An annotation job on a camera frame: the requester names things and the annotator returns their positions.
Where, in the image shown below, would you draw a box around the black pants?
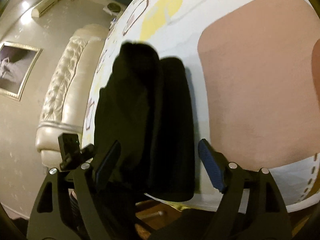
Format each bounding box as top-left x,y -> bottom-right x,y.
94,42 -> 195,207

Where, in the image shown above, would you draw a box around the cream tufted headboard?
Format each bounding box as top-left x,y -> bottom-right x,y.
35,24 -> 109,168

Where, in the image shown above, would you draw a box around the small desk fan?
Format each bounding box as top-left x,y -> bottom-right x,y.
103,2 -> 122,15

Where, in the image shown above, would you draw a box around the patterned white bed sheet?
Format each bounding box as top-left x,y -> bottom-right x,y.
82,0 -> 319,212

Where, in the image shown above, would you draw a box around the framed wall picture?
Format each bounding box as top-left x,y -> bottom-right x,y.
1,41 -> 42,101

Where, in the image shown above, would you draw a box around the wall air conditioner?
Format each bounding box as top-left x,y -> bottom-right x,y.
31,0 -> 60,18

